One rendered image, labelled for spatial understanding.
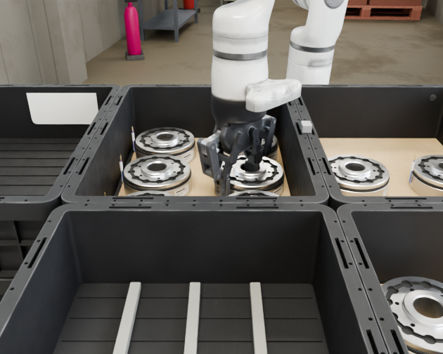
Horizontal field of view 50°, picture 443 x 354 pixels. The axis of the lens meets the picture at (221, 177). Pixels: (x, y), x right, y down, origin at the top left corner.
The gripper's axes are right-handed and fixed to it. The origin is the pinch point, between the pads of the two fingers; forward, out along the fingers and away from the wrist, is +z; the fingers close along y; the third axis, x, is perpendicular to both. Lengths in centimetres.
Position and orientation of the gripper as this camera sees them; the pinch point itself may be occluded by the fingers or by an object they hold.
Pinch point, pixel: (237, 182)
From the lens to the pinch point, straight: 70.7
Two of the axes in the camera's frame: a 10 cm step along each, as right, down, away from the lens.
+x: 7.0, 3.5, -6.2
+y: -7.1, 3.4, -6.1
